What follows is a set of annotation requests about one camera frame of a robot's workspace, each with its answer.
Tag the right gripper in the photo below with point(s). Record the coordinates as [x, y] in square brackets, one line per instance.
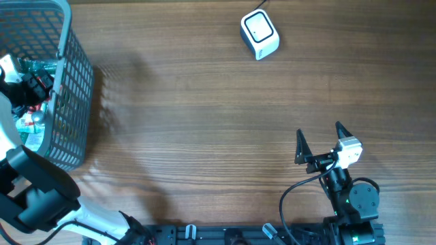
[304, 155]

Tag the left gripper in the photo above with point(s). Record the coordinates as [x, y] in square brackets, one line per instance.
[33, 99]

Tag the red toothpaste tube box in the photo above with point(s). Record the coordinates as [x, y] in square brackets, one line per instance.
[30, 111]

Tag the green glove package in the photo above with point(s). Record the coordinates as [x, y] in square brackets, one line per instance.
[32, 135]

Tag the red tissue pack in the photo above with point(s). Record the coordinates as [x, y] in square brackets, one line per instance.
[46, 82]

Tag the yellow oil bottle grey cap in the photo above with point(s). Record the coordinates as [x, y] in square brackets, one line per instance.
[38, 117]

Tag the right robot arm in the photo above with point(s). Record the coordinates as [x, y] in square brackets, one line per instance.
[354, 201]

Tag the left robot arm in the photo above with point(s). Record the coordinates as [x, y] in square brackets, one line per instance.
[37, 195]

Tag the white barcode scanner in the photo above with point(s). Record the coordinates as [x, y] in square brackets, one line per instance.
[259, 34]

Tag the grey plastic shopping basket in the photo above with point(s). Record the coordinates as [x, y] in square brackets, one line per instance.
[42, 31]

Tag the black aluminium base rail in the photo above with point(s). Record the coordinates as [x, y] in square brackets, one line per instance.
[238, 234]

